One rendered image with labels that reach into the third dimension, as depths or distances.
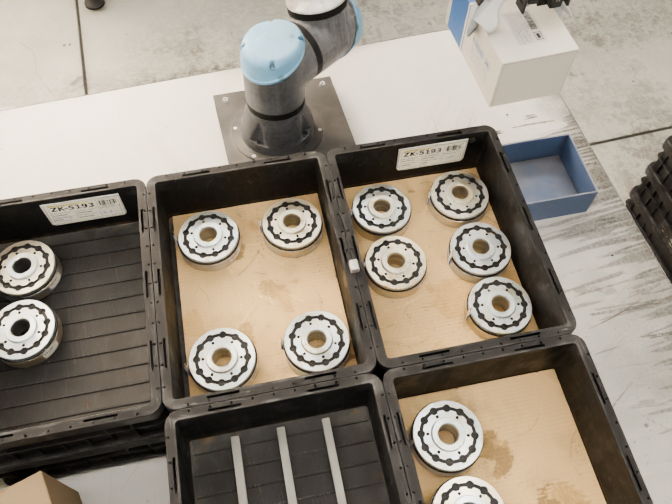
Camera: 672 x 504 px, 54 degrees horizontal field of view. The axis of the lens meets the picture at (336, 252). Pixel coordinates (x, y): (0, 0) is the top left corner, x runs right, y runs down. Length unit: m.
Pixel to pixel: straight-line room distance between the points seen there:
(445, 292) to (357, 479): 0.33
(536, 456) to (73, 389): 0.70
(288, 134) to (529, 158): 0.51
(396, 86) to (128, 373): 0.87
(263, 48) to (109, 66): 1.54
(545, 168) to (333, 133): 0.45
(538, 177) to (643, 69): 1.46
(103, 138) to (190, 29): 1.33
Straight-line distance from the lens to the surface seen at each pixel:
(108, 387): 1.08
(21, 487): 1.05
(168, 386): 0.95
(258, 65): 1.22
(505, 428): 1.05
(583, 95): 2.67
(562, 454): 1.06
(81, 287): 1.17
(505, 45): 1.03
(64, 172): 1.49
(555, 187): 1.44
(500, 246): 1.14
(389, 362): 0.94
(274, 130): 1.31
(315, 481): 1.00
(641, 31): 3.01
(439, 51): 1.65
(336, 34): 1.31
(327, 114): 1.43
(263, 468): 1.00
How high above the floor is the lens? 1.81
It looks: 60 degrees down
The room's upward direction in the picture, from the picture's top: 1 degrees clockwise
